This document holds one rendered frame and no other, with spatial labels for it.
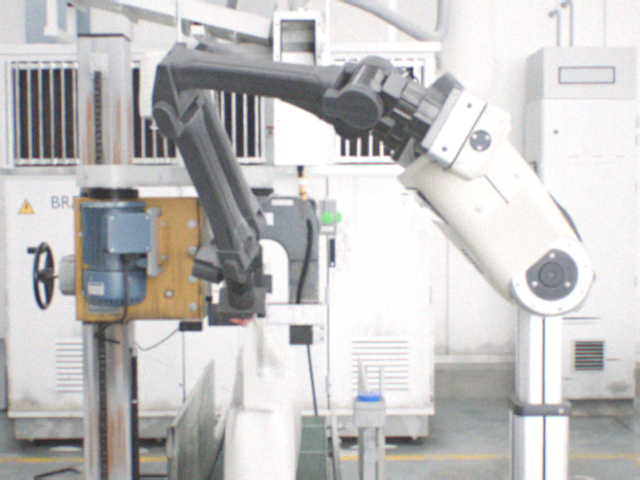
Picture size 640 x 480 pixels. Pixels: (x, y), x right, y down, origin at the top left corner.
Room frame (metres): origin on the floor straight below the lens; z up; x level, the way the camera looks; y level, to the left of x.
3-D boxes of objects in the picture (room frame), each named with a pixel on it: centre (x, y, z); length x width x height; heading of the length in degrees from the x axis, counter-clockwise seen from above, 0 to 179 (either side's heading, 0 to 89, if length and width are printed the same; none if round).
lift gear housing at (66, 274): (2.73, 0.65, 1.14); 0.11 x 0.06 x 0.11; 0
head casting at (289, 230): (2.79, 0.13, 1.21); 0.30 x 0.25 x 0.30; 0
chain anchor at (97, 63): (2.68, 0.57, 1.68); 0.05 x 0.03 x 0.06; 90
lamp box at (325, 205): (2.67, -0.02, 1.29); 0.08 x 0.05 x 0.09; 0
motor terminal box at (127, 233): (2.42, 0.45, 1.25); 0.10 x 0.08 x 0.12; 115
